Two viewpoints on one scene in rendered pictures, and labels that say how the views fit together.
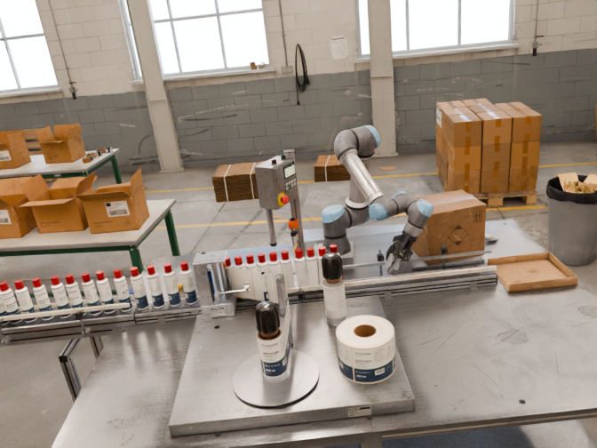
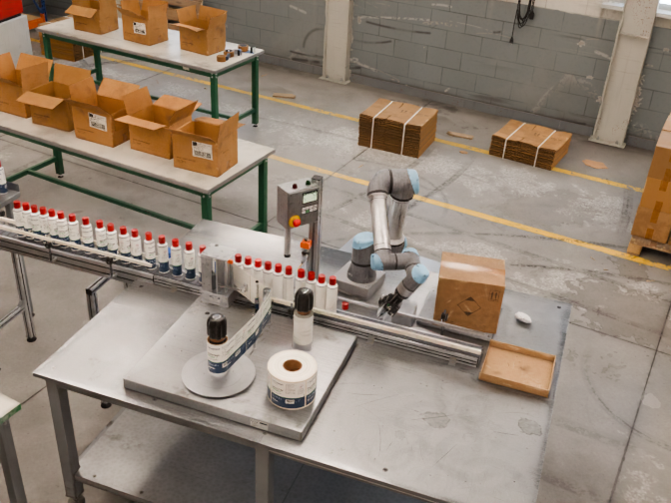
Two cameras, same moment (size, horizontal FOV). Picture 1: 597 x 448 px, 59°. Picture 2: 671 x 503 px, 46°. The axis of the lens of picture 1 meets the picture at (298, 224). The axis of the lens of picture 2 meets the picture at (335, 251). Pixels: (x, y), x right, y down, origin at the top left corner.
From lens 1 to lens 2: 1.62 m
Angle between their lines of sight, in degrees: 18
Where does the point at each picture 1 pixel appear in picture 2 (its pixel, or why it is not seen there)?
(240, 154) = (421, 84)
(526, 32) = not seen: outside the picture
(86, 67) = not seen: outside the picture
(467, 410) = (338, 457)
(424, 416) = (304, 448)
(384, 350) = (295, 386)
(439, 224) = (450, 289)
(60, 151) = (198, 40)
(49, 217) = (142, 136)
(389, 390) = (290, 418)
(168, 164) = (333, 70)
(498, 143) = not seen: outside the picture
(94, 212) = (181, 147)
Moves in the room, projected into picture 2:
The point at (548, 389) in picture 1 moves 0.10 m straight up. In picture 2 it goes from (414, 470) to (417, 451)
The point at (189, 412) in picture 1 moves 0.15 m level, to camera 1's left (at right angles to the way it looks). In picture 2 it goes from (142, 374) to (111, 365)
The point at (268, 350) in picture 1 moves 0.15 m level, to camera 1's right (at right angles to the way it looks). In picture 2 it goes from (211, 351) to (245, 361)
